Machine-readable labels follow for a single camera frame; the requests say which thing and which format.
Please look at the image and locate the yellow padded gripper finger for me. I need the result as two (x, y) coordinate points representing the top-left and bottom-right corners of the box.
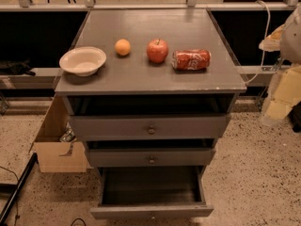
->
(261, 64), (301, 126)

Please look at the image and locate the grey bottom drawer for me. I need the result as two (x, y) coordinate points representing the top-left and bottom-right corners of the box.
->
(90, 166), (214, 219)

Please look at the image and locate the grey drawer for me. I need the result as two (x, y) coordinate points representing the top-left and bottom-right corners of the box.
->
(69, 114), (230, 141)
(90, 166), (214, 219)
(86, 148), (215, 167)

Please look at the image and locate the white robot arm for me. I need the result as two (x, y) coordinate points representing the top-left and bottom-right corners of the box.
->
(259, 7), (301, 126)

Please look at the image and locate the grey middle drawer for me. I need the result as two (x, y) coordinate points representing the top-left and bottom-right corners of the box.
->
(86, 148), (215, 167)

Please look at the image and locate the grey wooden drawer cabinet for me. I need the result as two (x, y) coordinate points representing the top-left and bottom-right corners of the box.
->
(55, 8), (247, 174)

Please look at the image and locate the grey top drawer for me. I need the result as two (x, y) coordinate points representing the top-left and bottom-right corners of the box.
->
(69, 114), (230, 141)

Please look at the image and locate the crushed red soda can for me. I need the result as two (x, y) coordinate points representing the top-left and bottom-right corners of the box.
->
(172, 49), (211, 71)

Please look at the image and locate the red apple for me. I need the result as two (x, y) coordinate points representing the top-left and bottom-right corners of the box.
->
(146, 39), (168, 63)

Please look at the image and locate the orange fruit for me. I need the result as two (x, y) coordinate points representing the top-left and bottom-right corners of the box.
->
(115, 39), (131, 56)

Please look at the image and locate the white bowl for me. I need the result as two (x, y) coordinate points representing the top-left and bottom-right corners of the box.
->
(59, 46), (106, 76)

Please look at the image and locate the cardboard box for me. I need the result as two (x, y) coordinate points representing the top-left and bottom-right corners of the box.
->
(33, 96), (90, 173)

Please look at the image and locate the black bar on floor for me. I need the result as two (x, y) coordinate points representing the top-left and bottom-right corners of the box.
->
(0, 153), (38, 226)

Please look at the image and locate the black cloth on ledge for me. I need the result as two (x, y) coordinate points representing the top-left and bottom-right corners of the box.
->
(0, 60), (36, 76)

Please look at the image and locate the white hanging cable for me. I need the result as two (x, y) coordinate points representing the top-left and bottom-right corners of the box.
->
(245, 0), (272, 87)

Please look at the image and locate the black floor cable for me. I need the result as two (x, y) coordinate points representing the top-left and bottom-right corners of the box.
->
(69, 218), (87, 226)

